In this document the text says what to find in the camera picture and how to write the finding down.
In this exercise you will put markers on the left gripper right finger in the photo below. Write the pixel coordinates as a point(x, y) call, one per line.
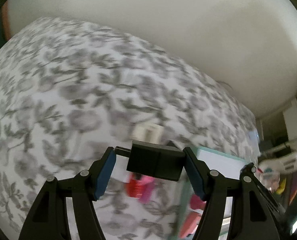
point(254, 213)

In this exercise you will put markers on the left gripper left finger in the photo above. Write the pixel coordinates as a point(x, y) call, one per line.
point(48, 216)

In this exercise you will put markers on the coral blue plastic toy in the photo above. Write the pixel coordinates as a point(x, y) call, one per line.
point(190, 225)

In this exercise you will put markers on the small black rectangular block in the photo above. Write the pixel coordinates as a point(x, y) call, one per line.
point(153, 160)

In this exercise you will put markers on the teal-rimmed white tray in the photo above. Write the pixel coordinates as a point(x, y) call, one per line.
point(221, 162)

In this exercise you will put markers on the pink helmet puppy figure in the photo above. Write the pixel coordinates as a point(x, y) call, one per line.
point(196, 203)

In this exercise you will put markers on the white translucent box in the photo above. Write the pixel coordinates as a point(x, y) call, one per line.
point(253, 138)

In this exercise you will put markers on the pink and red toy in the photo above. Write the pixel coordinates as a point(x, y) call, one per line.
point(140, 187)

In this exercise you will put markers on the grey floral tablecloth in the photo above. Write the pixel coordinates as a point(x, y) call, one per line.
point(70, 89)

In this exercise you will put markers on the white plastic charger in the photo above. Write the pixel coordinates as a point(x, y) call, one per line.
point(148, 132)

